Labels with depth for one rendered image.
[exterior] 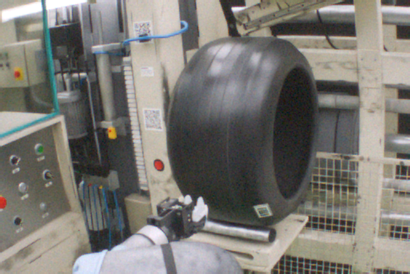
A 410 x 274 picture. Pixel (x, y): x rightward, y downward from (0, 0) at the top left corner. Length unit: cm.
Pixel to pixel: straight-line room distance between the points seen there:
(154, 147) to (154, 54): 32
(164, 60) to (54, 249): 75
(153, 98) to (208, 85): 33
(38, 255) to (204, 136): 74
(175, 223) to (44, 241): 67
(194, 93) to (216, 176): 22
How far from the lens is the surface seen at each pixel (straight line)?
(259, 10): 173
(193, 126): 124
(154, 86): 152
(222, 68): 126
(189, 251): 61
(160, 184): 163
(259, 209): 128
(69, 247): 171
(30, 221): 163
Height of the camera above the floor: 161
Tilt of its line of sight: 17 degrees down
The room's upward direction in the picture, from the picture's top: 6 degrees counter-clockwise
